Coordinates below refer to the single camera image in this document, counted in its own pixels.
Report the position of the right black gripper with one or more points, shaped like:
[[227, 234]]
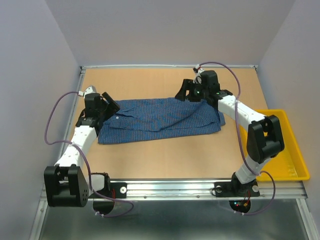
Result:
[[187, 84]]

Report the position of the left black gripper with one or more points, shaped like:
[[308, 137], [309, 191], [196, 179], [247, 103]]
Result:
[[113, 106]]

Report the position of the blue plaid long sleeve shirt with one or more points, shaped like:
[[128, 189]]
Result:
[[159, 118]]

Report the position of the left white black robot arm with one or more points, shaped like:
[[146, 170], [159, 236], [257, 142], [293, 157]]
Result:
[[65, 183]]

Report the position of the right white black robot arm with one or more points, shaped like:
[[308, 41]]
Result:
[[264, 134]]

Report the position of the yellow plastic tray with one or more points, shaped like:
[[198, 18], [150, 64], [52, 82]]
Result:
[[288, 165]]

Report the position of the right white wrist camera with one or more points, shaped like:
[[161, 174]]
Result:
[[198, 70]]

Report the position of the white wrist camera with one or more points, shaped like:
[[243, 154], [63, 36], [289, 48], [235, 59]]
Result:
[[198, 70], [89, 90]]

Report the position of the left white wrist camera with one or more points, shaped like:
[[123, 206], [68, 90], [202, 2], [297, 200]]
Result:
[[89, 90]]

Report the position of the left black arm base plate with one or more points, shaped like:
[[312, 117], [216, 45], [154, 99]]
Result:
[[116, 190]]

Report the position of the aluminium front rail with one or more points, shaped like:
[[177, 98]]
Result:
[[184, 189]]

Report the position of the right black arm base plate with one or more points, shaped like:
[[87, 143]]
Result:
[[225, 189]]

